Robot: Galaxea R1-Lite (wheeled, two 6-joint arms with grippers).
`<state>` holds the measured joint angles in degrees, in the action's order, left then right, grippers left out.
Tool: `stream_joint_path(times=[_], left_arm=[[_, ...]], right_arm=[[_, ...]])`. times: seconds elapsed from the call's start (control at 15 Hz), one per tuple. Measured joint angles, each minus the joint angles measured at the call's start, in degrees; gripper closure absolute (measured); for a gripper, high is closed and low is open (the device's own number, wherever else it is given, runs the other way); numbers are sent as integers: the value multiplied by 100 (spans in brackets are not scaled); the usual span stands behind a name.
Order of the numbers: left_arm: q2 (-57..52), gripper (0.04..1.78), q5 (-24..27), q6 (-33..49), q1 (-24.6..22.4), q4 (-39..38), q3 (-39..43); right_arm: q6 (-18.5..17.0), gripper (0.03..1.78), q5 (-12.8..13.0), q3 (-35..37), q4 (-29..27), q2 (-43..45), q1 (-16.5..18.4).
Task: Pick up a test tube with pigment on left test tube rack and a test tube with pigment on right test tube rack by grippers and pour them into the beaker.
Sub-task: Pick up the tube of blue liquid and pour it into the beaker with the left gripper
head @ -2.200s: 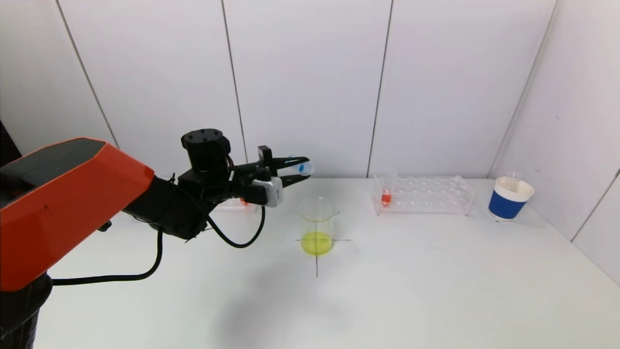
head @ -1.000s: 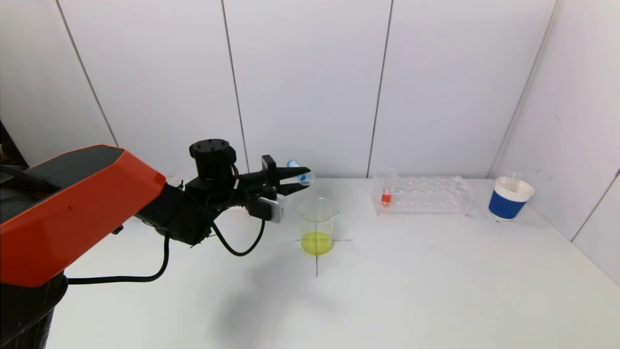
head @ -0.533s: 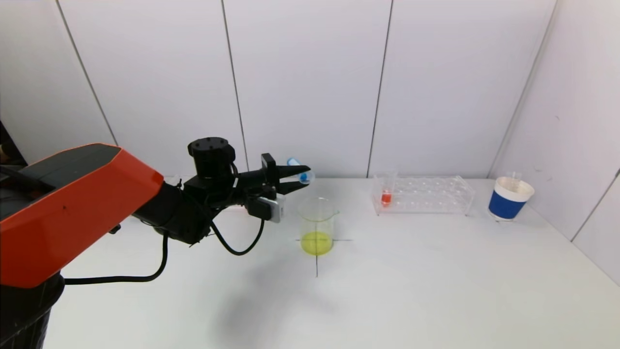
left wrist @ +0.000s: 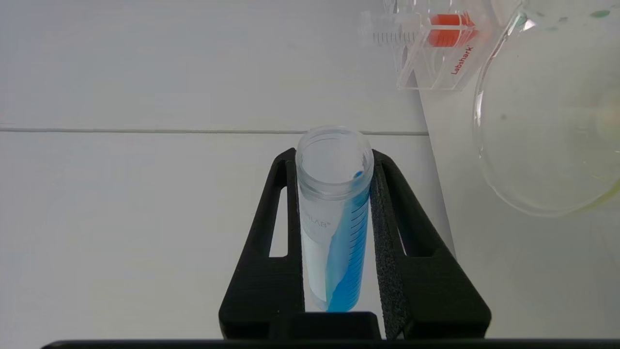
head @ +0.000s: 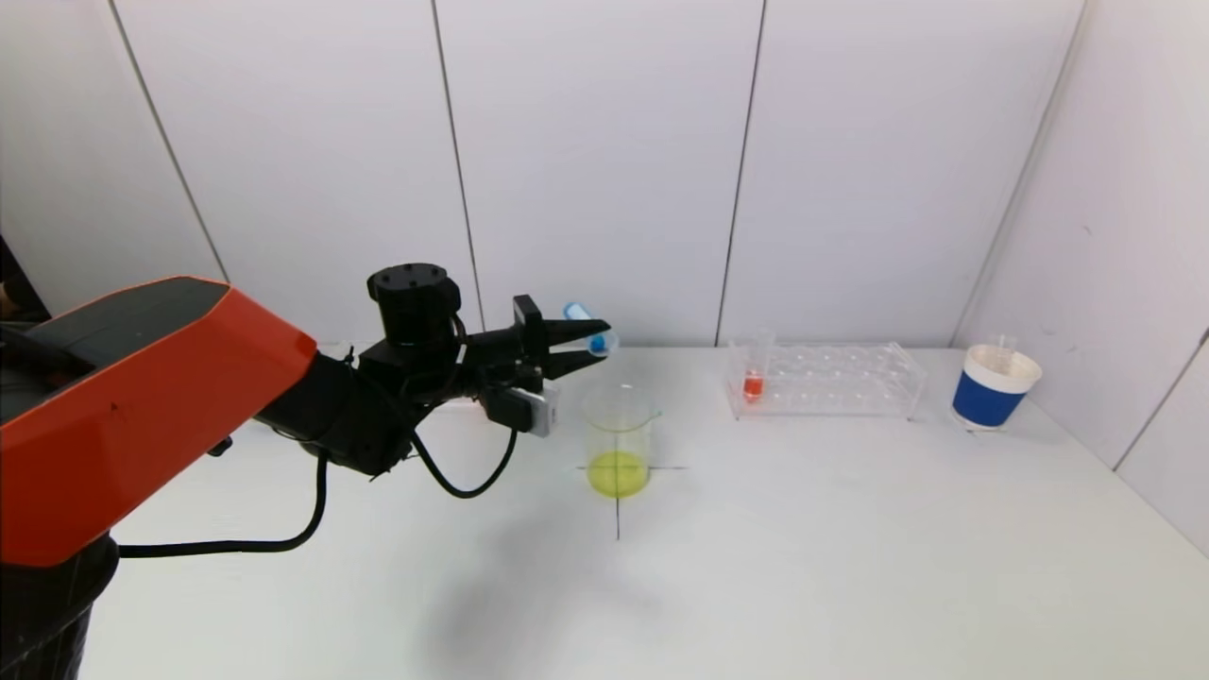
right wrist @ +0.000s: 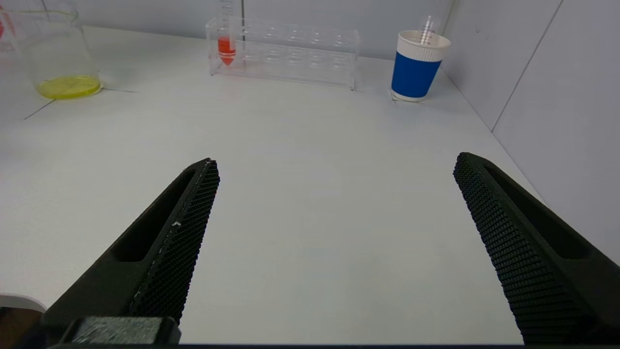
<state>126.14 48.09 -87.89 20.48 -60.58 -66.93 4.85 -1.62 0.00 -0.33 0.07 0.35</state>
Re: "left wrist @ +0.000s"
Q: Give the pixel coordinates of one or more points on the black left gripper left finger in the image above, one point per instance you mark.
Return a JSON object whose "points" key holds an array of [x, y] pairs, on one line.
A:
{"points": [[264, 286]]}

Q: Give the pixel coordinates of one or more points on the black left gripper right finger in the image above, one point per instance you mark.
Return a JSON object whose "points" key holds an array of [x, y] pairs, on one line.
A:
{"points": [[431, 295]]}

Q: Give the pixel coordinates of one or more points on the test tube with blue pigment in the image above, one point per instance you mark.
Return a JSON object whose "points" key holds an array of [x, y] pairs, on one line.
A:
{"points": [[346, 271]]}

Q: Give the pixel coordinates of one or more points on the clear glass beaker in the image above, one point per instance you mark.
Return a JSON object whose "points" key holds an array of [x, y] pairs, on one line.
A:
{"points": [[542, 121]]}

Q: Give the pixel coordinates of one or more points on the clear acrylic test tube rack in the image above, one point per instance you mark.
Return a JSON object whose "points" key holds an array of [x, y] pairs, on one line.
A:
{"points": [[436, 68]]}

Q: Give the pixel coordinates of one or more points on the test tube with red pigment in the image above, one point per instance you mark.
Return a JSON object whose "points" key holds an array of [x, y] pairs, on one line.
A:
{"points": [[450, 34]]}

